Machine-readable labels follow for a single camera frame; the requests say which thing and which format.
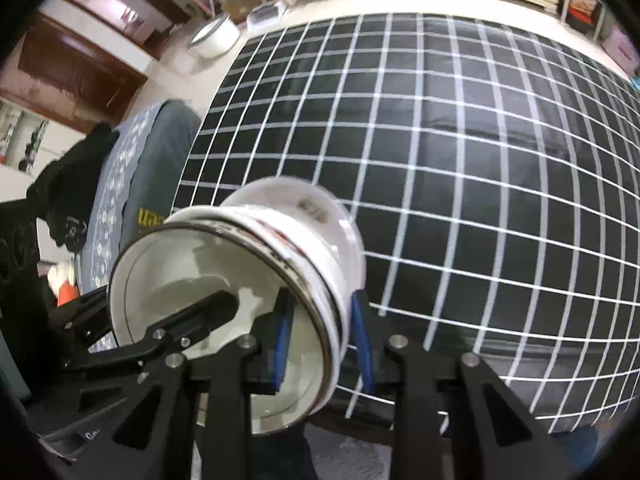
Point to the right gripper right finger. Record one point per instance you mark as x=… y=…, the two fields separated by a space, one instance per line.
x=445 y=404

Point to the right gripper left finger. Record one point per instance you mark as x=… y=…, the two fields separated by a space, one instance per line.
x=184 y=406

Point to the floral patterned cream bowl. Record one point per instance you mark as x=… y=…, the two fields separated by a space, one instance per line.
x=167 y=270

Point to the large white bowl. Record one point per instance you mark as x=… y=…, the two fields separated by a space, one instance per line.
x=318 y=225

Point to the white bowl red emblem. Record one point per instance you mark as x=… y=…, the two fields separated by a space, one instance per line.
x=202 y=212

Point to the grey sofa with lace cover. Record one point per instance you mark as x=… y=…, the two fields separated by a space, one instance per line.
x=137 y=185

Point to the black white grid tablecloth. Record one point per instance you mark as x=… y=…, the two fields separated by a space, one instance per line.
x=494 y=177

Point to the brown wooden door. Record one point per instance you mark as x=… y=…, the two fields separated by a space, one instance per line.
x=60 y=75

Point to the white plastic bucket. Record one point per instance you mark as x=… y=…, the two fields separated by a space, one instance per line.
x=215 y=38

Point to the pink gift bag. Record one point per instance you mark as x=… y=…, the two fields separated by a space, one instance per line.
x=620 y=48

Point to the white metal shelf rack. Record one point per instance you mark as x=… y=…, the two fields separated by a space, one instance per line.
x=590 y=18

